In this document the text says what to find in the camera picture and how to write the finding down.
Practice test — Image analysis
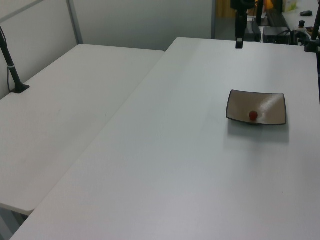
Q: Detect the green and white box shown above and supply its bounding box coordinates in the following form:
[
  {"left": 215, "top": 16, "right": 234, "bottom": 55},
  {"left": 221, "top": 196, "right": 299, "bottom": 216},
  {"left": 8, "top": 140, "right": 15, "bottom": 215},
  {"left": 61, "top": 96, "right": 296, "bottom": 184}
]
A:
[{"left": 283, "top": 0, "right": 299, "bottom": 13}]

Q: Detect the black stand with white band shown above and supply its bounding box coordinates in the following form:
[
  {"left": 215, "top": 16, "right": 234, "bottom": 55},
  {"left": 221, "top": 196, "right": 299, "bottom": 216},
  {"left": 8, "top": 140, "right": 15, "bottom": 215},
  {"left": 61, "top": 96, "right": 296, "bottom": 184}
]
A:
[{"left": 0, "top": 24, "right": 31, "bottom": 95}]

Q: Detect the white side table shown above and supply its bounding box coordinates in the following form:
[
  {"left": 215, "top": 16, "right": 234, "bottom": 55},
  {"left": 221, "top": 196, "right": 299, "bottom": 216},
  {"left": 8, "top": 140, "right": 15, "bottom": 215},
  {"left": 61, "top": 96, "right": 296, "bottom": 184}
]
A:
[{"left": 0, "top": 43, "right": 166, "bottom": 217}]

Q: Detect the wide black equipment box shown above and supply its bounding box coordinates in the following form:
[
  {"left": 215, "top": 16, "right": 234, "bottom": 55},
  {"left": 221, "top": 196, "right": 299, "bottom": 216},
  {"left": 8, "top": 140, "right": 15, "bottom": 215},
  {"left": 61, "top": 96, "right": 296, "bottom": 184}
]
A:
[{"left": 262, "top": 25, "right": 293, "bottom": 45}]

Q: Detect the grey metal partition post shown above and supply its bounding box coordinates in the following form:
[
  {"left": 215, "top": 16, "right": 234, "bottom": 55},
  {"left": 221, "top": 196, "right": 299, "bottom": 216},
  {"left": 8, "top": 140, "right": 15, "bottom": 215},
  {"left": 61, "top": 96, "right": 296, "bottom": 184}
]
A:
[{"left": 66, "top": 0, "right": 84, "bottom": 46}]

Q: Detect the square brown ceramic plate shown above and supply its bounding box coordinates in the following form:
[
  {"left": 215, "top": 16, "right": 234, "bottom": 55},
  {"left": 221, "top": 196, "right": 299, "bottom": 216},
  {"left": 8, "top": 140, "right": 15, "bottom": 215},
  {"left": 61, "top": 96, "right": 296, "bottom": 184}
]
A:
[{"left": 225, "top": 89, "right": 287, "bottom": 126}]

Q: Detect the grey metal door frame post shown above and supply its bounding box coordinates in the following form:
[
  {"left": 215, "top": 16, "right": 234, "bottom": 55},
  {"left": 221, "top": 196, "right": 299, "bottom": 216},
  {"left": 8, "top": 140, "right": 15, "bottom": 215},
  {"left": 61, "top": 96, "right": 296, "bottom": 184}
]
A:
[{"left": 210, "top": 0, "right": 217, "bottom": 40}]

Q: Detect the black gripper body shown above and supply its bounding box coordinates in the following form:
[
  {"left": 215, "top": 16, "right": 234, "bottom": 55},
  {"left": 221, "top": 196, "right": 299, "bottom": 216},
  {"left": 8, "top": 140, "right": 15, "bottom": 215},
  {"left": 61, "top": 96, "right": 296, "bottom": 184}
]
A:
[{"left": 230, "top": 0, "right": 256, "bottom": 13}]

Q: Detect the black vertical pole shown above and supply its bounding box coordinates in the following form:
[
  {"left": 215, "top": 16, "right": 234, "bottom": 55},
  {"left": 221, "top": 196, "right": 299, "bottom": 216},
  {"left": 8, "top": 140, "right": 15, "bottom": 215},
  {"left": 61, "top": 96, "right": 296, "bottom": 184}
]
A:
[{"left": 255, "top": 0, "right": 264, "bottom": 27}]

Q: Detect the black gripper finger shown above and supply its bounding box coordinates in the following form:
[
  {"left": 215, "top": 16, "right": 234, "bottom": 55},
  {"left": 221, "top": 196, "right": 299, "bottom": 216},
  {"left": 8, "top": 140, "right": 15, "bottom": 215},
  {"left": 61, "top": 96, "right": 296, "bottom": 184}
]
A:
[
  {"left": 243, "top": 10, "right": 249, "bottom": 41},
  {"left": 235, "top": 10, "right": 244, "bottom": 50}
]

